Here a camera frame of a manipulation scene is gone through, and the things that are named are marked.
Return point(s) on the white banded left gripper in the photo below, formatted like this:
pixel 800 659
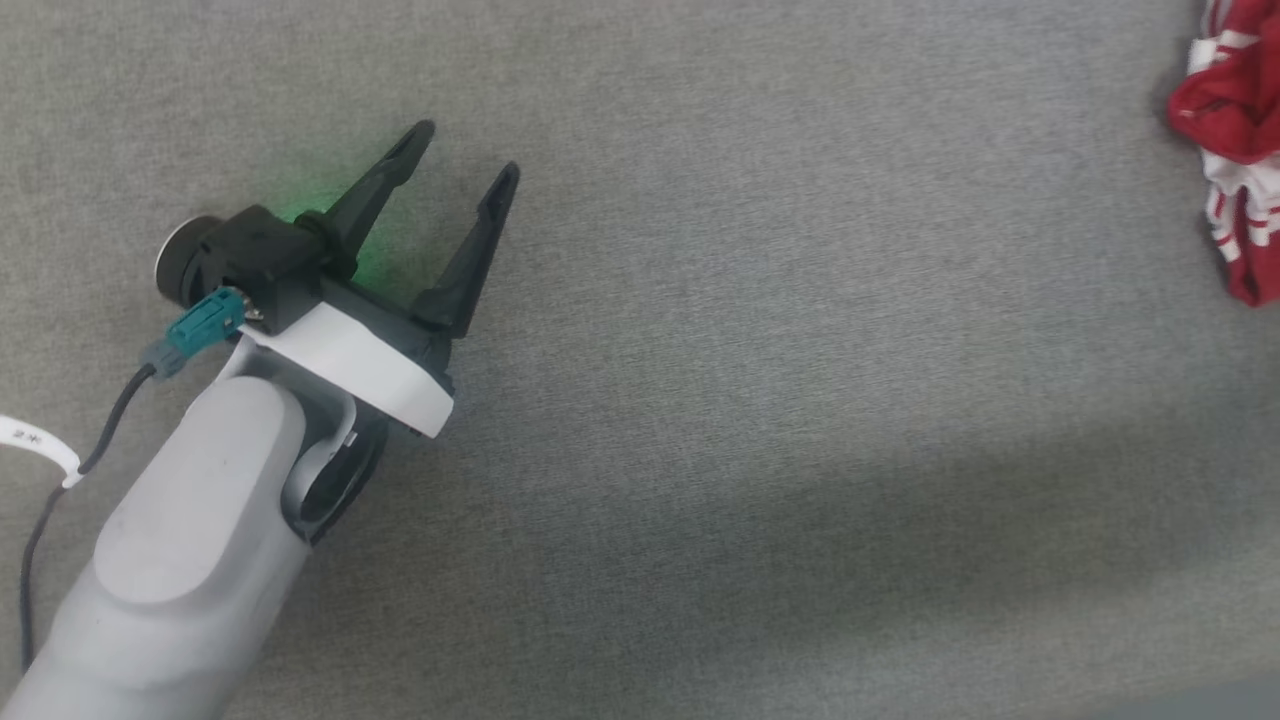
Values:
pixel 370 365

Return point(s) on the red and white striped garment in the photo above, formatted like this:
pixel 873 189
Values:
pixel 1235 120

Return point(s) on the grey fabric sofa cushion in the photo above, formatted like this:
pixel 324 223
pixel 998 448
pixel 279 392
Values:
pixel 800 400

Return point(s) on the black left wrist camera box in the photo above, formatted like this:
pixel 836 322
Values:
pixel 255 265

